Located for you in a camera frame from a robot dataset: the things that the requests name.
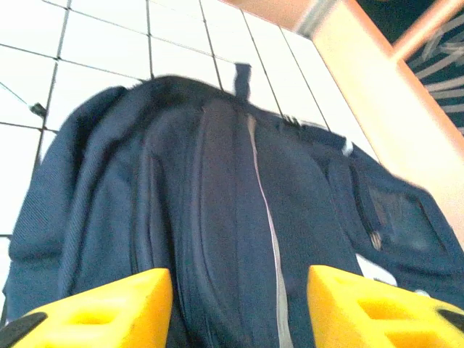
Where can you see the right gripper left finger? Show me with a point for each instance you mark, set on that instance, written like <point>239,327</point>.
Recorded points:
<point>90,315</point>

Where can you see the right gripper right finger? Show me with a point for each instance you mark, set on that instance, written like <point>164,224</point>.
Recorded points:
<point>380,315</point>

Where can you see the navy blue backpack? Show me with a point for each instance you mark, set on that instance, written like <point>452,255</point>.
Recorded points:
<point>217,181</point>

